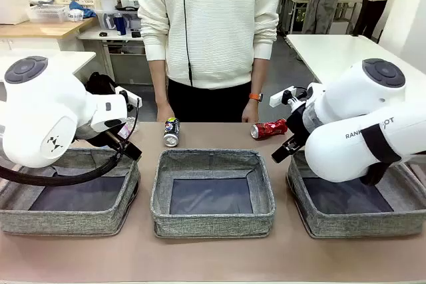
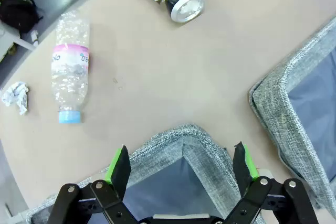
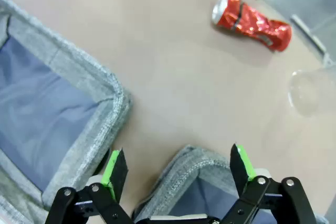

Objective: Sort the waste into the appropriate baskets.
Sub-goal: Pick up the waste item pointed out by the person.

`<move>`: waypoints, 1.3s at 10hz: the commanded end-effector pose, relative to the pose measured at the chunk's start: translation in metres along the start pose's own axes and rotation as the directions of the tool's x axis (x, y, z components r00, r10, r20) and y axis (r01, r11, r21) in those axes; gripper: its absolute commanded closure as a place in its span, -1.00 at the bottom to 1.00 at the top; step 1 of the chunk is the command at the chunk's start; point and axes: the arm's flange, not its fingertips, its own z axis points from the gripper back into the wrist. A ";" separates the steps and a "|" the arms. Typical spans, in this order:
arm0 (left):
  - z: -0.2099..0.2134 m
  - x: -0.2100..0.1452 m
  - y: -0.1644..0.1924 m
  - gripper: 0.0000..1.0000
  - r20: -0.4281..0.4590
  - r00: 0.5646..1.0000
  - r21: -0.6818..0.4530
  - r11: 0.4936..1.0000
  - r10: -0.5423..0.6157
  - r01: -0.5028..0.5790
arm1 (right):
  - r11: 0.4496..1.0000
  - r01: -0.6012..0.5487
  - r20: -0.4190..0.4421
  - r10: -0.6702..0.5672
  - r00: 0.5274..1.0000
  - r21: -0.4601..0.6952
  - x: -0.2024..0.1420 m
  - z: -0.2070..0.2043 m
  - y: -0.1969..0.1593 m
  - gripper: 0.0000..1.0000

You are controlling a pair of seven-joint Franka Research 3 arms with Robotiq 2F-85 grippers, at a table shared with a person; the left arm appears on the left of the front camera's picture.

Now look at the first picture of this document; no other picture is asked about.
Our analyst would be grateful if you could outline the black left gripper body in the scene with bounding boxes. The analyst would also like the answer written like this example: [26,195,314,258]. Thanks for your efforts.
[77,123,129,148]

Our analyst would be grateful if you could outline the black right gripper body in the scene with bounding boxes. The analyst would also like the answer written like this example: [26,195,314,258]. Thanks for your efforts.
[285,101,312,142]

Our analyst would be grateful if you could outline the crushed red soda can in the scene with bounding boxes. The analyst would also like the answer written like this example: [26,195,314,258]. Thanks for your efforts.
[250,118,289,141]

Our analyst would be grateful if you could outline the black Pepsi can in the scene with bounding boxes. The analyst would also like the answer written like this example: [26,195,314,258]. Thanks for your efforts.
[162,116,181,148]

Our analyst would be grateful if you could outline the person's left forearm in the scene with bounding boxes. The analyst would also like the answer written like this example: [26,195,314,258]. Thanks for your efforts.
[248,57,270,96]

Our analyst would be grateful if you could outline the person's right forearm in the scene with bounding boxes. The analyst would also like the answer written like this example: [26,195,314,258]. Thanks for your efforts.
[148,59,170,108]

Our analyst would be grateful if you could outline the person's left hand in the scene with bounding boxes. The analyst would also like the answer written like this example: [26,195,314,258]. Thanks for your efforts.
[241,100,260,124]

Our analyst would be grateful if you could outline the person's right hand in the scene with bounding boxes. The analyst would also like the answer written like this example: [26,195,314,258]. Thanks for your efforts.
[155,102,176,124]

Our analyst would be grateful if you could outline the black backpack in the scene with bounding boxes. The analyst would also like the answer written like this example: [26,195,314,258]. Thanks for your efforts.
[85,71,118,96]

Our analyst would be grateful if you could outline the large white table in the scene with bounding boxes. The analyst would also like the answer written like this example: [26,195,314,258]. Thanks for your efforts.
[286,33,426,86]

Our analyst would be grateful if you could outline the white desk with shelf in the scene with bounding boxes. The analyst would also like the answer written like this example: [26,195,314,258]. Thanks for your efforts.
[77,26,149,85]

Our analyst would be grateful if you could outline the small white desk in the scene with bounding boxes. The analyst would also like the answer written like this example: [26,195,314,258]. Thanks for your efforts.
[0,49,97,82]

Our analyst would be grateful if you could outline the black trousers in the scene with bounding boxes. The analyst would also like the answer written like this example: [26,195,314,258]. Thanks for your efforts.
[167,77,253,124]

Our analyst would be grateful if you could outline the grey fabric basket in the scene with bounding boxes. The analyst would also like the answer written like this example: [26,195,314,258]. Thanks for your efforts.
[149,148,277,239]
[286,149,426,239]
[0,146,141,237]

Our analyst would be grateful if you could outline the blue drink bottle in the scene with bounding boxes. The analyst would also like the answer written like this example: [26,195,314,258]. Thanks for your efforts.
[112,12,128,36]

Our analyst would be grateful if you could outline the clear storage bin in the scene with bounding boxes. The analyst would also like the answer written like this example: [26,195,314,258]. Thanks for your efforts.
[96,9,140,31]

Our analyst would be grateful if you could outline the white knit sweater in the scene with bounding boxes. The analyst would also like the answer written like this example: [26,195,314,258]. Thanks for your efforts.
[136,0,280,90]

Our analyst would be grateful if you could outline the wooden top workbench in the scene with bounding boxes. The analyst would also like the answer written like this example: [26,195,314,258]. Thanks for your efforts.
[0,16,97,53]

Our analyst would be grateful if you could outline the person in black trousers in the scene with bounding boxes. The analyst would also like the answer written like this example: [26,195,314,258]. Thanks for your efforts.
[351,0,405,37]

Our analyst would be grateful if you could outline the blue cloth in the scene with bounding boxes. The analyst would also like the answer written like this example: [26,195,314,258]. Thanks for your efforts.
[68,0,97,19]

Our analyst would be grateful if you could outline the clear mesh plastic basket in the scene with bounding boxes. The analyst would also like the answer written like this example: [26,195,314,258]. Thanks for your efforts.
[28,4,69,24]

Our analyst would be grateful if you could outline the white storage box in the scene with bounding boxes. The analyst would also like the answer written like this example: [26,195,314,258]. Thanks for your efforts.
[0,0,30,25]

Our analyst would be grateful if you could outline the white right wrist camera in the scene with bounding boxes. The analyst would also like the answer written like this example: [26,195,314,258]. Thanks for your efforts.
[269,86,309,108]

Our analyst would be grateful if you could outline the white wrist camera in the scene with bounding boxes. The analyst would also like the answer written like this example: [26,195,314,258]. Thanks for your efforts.
[114,86,143,109]
[269,86,309,108]

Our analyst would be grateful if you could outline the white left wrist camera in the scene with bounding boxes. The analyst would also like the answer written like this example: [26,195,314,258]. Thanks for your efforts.
[114,86,143,109]

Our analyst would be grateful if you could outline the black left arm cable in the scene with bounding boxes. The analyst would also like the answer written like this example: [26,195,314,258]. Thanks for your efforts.
[0,106,140,188]

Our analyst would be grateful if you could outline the black cord on sweater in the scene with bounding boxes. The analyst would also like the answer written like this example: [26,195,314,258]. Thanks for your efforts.
[180,0,194,88]

